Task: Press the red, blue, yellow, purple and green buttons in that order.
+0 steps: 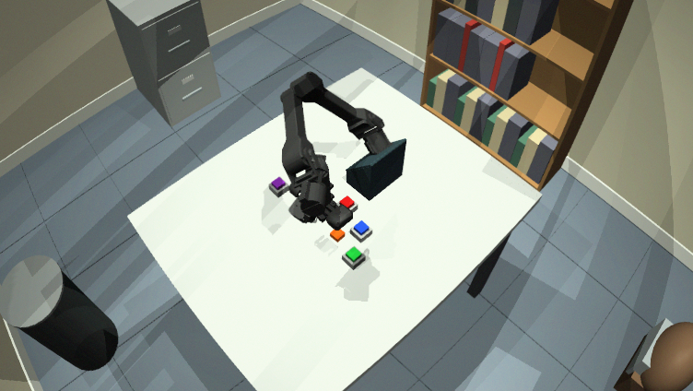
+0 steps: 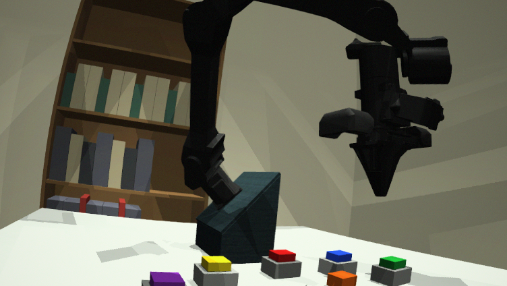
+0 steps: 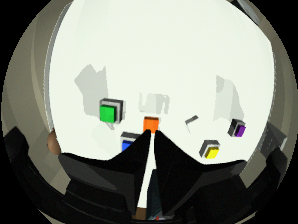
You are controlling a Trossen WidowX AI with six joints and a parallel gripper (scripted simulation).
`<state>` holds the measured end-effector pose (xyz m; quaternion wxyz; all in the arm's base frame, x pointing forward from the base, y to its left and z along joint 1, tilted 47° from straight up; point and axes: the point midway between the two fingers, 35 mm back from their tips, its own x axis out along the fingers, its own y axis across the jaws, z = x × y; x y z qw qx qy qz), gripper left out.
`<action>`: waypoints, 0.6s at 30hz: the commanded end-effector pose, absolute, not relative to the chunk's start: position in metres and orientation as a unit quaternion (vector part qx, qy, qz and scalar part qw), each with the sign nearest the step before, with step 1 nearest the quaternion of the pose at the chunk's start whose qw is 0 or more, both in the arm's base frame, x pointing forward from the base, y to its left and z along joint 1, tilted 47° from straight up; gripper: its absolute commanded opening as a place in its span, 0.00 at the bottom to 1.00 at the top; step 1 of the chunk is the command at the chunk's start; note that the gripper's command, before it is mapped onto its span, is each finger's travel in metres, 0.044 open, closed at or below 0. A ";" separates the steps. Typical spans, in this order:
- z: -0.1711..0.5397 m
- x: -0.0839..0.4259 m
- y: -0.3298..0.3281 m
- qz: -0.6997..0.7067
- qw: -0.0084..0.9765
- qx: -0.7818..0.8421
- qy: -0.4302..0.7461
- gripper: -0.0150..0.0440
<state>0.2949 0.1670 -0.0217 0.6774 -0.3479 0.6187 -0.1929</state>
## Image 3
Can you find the purple button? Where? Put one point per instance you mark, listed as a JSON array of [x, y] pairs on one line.
[[236, 128]]

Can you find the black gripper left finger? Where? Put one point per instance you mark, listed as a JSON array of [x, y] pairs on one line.
[[123, 174]]

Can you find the blue button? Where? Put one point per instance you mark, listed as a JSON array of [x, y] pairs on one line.
[[127, 138]]

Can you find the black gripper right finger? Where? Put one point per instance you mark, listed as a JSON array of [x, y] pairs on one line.
[[179, 175]]

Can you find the green button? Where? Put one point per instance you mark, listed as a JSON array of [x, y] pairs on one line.
[[111, 110]]

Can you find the yellow button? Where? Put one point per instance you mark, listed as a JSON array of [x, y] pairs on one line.
[[209, 149]]

